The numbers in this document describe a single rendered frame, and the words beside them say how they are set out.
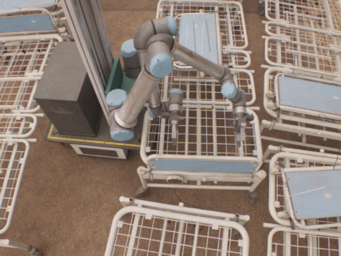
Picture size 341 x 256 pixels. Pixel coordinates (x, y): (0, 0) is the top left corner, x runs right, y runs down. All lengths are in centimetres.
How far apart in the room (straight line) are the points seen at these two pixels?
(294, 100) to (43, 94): 188
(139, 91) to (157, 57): 25
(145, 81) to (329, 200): 143
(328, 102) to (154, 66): 157
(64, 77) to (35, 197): 115
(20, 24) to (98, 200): 190
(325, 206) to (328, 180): 20
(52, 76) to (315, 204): 202
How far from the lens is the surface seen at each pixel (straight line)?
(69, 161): 272
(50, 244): 256
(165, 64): 135
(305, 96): 242
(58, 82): 211
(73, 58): 222
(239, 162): 181
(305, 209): 199
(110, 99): 186
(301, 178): 207
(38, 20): 308
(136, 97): 154
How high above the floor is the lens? 233
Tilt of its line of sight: 61 degrees down
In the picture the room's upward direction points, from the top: 1 degrees counter-clockwise
